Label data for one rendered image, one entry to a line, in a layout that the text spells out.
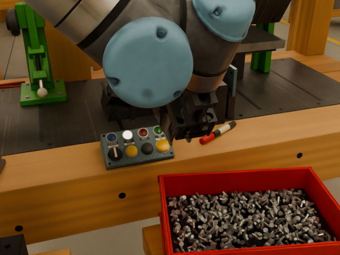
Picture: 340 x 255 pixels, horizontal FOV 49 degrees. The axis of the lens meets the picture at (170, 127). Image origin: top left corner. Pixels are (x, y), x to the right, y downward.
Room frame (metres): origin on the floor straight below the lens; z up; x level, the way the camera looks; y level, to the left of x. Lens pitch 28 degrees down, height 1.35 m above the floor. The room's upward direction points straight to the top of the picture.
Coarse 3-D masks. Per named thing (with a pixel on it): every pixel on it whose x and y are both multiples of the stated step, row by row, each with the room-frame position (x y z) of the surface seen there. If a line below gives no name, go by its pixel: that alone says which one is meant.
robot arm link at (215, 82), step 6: (192, 78) 0.49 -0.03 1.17; (198, 78) 0.48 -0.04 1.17; (204, 78) 0.48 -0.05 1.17; (210, 78) 0.48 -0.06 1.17; (216, 78) 0.49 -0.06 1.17; (222, 78) 0.50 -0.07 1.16; (192, 84) 0.49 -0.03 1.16; (198, 84) 0.49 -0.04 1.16; (204, 84) 0.49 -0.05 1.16; (210, 84) 0.49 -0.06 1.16; (216, 84) 0.50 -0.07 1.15; (192, 90) 0.50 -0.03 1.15; (198, 90) 0.49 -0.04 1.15; (204, 90) 0.49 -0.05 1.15; (210, 90) 0.50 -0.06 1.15
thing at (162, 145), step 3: (159, 141) 0.71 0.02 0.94; (162, 141) 0.71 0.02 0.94; (165, 141) 0.71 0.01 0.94; (156, 144) 0.70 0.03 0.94; (159, 144) 0.70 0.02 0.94; (162, 144) 0.70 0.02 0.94; (165, 144) 0.70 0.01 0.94; (168, 144) 0.70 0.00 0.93; (156, 147) 0.70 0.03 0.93; (159, 147) 0.69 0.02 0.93; (162, 147) 0.69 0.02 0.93; (165, 147) 0.69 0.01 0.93; (168, 147) 0.70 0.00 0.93; (159, 150) 0.69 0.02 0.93; (162, 150) 0.69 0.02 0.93; (165, 150) 0.69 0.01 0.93
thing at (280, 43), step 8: (248, 32) 0.89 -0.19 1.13; (256, 32) 0.89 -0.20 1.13; (264, 32) 0.89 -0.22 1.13; (248, 40) 0.82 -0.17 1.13; (256, 40) 0.82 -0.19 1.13; (264, 40) 0.82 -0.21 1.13; (272, 40) 0.82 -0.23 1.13; (280, 40) 0.82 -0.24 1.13; (240, 48) 0.79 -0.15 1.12; (248, 48) 0.80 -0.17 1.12; (256, 48) 0.81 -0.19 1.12; (264, 48) 0.81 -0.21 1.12; (272, 48) 0.82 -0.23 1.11; (280, 48) 0.82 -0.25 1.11
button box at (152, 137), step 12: (120, 132) 0.72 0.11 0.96; (132, 132) 0.72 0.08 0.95; (108, 144) 0.69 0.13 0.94; (120, 144) 0.70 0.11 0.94; (132, 144) 0.70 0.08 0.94; (108, 156) 0.67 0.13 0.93; (120, 156) 0.67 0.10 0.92; (132, 156) 0.67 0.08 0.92; (144, 156) 0.68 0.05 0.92; (156, 156) 0.68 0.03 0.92; (168, 156) 0.69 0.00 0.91; (108, 168) 0.65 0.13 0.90
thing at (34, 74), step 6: (30, 48) 1.03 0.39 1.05; (42, 48) 1.04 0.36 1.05; (30, 54) 1.02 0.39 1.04; (36, 54) 1.03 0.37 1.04; (42, 54) 1.03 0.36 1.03; (30, 60) 1.04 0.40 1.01; (36, 60) 1.02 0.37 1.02; (42, 60) 1.04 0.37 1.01; (30, 66) 1.02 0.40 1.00; (36, 66) 1.01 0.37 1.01; (42, 66) 1.03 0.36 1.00; (48, 66) 1.04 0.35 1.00; (30, 72) 1.01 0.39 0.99; (36, 72) 0.99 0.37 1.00; (42, 72) 0.99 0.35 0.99; (48, 72) 1.02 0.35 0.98; (30, 78) 1.00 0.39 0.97; (36, 78) 0.98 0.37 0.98; (42, 78) 0.98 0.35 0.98; (48, 78) 1.01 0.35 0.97; (36, 84) 1.00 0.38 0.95
